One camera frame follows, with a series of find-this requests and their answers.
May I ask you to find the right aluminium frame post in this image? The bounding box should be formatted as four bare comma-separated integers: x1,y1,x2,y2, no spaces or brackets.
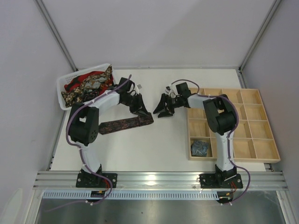
238,0,283,70

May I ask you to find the purple cable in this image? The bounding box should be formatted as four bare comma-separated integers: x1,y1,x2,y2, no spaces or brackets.
45,74,133,212
170,79,252,206

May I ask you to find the aluminium rail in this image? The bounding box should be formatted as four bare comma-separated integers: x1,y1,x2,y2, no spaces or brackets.
33,171,288,191

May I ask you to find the aluminium frame post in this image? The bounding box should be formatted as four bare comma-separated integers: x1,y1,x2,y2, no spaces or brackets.
34,0,78,72
238,0,283,70

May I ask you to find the dark paisley necktie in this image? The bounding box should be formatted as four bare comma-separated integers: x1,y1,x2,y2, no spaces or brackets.
99,113,154,135

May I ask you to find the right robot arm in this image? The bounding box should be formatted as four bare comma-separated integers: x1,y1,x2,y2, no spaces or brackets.
153,79,239,189

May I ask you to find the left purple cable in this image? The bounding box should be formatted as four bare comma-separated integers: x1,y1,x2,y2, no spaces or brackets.
45,74,133,212

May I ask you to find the left aluminium frame post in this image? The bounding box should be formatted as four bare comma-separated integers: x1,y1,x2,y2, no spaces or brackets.
34,0,78,72

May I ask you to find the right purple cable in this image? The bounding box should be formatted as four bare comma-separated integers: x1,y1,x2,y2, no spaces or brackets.
170,79,252,206

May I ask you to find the white plastic basket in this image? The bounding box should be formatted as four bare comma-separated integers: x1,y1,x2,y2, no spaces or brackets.
57,63,111,111

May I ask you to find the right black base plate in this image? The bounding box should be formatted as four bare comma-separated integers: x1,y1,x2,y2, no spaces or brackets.
199,173,243,189

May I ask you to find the rolled grey tie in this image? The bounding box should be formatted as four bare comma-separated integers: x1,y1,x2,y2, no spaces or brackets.
191,140,209,157

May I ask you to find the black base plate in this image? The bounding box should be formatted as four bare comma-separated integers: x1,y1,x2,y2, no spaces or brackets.
199,173,243,189
76,171,117,188

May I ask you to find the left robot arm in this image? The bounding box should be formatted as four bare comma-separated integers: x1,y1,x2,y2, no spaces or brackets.
66,77,154,188

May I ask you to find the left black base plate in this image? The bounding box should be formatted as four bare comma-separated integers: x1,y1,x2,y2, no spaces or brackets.
76,171,117,188

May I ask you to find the wooden compartment tray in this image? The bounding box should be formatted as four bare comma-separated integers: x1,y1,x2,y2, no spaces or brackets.
187,88,281,163

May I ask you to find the white slotted cable duct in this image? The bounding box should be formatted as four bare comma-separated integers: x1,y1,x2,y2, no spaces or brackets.
43,190,219,200

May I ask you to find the brown floral tie in basket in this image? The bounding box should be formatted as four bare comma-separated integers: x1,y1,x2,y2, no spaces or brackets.
61,65,114,108

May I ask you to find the red patterned tie in basket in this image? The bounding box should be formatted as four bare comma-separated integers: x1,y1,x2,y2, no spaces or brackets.
61,71,114,98

